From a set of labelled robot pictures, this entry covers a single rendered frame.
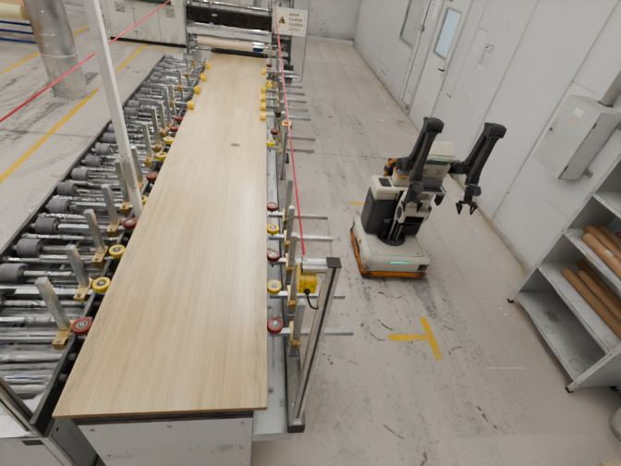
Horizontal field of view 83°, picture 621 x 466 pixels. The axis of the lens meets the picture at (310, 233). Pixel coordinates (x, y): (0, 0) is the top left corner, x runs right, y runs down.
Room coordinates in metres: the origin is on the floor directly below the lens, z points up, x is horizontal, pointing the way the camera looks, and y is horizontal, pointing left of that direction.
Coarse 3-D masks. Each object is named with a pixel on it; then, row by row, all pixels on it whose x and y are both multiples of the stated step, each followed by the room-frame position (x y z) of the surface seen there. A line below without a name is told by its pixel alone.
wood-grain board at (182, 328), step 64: (256, 64) 5.36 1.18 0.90; (192, 128) 3.01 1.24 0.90; (256, 128) 3.24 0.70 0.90; (192, 192) 2.01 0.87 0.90; (256, 192) 2.14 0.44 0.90; (128, 256) 1.32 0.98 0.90; (192, 256) 1.40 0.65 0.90; (256, 256) 1.49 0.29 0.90; (128, 320) 0.93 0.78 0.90; (192, 320) 0.98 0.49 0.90; (256, 320) 1.04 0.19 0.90; (128, 384) 0.64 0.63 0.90; (192, 384) 0.68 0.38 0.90; (256, 384) 0.73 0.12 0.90
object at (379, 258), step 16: (352, 224) 2.92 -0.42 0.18; (352, 240) 2.78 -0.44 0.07; (368, 240) 2.57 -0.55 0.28; (384, 240) 2.62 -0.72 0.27; (400, 240) 2.66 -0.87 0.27; (416, 240) 2.69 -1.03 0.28; (368, 256) 2.36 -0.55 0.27; (384, 256) 2.39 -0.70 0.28; (400, 256) 2.42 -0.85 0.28; (416, 256) 2.46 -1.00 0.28; (368, 272) 2.32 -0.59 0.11; (384, 272) 2.36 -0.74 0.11; (400, 272) 2.39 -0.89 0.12; (416, 272) 2.42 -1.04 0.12
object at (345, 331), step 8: (288, 328) 1.07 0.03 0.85; (304, 328) 1.08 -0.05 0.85; (328, 328) 1.11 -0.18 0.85; (336, 328) 1.12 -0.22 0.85; (344, 328) 1.12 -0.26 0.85; (352, 328) 1.13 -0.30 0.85; (272, 336) 1.02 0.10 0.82; (280, 336) 1.03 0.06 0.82; (288, 336) 1.04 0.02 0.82; (304, 336) 1.06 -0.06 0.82
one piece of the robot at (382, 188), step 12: (372, 180) 2.81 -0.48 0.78; (384, 180) 2.80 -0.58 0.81; (372, 192) 2.74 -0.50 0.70; (384, 192) 2.66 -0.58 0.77; (396, 192) 2.68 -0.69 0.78; (372, 204) 2.66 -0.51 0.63; (384, 204) 2.67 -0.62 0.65; (396, 204) 2.67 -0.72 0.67; (360, 216) 2.86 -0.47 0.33; (372, 216) 2.65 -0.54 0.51; (384, 216) 2.67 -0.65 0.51; (372, 228) 2.66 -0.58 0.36; (384, 228) 2.61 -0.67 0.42; (396, 228) 2.63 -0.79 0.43; (408, 228) 2.73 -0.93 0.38
